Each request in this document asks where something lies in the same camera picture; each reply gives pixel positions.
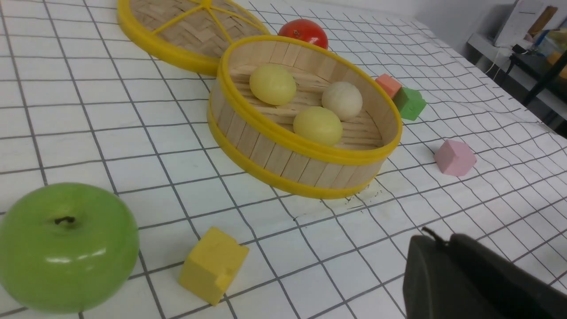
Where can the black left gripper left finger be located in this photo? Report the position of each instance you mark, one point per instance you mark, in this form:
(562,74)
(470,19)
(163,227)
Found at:
(444,279)

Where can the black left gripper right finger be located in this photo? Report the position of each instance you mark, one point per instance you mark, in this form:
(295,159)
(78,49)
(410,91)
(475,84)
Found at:
(513,292)

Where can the yellow bun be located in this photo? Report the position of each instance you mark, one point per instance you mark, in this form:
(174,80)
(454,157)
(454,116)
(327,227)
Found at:
(318,125)
(272,84)

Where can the beige bun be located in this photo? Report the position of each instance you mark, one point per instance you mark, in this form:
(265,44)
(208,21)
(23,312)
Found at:
(343,99)

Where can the bamboo steamer tray yellow rim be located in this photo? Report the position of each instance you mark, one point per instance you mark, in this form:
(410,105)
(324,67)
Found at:
(259,137)

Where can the bamboo steamer lid yellow rim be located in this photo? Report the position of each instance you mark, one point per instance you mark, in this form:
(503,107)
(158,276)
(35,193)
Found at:
(189,34)

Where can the pink foam cube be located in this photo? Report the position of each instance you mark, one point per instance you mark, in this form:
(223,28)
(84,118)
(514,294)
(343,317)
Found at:
(455,158)

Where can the green foam cube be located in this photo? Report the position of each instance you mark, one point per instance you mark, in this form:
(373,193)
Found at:
(409,103)

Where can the orange foam cube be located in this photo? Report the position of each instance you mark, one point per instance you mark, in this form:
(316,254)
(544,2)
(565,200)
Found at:
(389,84)

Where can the yellow foam cube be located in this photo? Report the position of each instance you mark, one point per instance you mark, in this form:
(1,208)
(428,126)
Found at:
(212,265)

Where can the background shelf with clutter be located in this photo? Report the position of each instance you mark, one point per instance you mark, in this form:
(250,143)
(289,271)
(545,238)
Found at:
(514,47)

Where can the red tomato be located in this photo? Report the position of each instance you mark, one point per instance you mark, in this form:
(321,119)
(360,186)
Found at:
(306,31)

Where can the green apple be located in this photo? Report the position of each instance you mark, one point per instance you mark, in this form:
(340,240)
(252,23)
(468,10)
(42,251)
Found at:
(67,247)

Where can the white grid tablecloth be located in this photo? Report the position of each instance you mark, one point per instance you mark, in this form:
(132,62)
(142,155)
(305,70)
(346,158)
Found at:
(79,102)

